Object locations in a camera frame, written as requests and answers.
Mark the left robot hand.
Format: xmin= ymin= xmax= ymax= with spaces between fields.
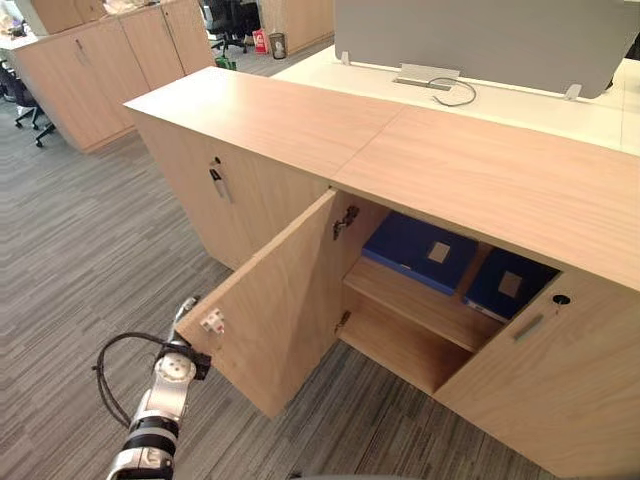
xmin=171 ymin=295 xmax=202 ymax=347

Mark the white door latch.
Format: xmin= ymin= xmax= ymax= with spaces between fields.
xmin=199 ymin=308 xmax=227 ymax=336

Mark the wooden cabinet door with latch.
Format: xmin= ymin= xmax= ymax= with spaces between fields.
xmin=174 ymin=187 xmax=352 ymax=420

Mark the wooden cabinet with key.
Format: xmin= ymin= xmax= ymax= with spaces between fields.
xmin=123 ymin=66 xmax=402 ymax=274

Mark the large blue folder box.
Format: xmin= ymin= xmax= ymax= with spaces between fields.
xmin=361 ymin=211 xmax=480 ymax=297

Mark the wooden cabinet shelf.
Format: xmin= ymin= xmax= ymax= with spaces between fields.
xmin=342 ymin=256 xmax=504 ymax=354

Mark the wooden low cabinet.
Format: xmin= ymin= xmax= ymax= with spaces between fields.
xmin=8 ymin=17 xmax=152 ymax=154

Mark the black office chair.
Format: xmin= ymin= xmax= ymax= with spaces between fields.
xmin=0 ymin=58 xmax=57 ymax=149

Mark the wooden double door cabinet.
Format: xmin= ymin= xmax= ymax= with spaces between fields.
xmin=118 ymin=0 xmax=216 ymax=92

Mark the wooden office cabinet with folders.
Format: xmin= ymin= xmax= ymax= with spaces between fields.
xmin=327 ymin=104 xmax=640 ymax=479

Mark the white office desk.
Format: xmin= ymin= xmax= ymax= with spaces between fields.
xmin=271 ymin=42 xmax=640 ymax=157

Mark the mesh waste bin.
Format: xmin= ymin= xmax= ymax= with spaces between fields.
xmin=268 ymin=31 xmax=289 ymax=61

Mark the black swivel chair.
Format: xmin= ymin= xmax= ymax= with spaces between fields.
xmin=203 ymin=0 xmax=262 ymax=56

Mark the grey desk partition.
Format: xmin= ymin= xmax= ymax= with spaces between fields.
xmin=333 ymin=0 xmax=640 ymax=101

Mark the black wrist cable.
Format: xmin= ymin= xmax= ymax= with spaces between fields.
xmin=91 ymin=332 xmax=172 ymax=430

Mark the silver handle with key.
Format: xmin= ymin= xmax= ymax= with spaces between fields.
xmin=208 ymin=156 xmax=236 ymax=205

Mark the wooden wall cabinet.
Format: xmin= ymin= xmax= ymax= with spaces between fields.
xmin=259 ymin=0 xmax=336 ymax=56

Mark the silver desk cable tray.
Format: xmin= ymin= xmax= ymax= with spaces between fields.
xmin=391 ymin=62 xmax=462 ymax=93

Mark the silver recessed door handle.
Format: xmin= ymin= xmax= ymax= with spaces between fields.
xmin=513 ymin=314 xmax=546 ymax=343

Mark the grey cable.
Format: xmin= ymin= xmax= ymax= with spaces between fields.
xmin=428 ymin=76 xmax=479 ymax=108

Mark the wooden cabinet door with handle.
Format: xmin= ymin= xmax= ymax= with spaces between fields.
xmin=432 ymin=269 xmax=640 ymax=479

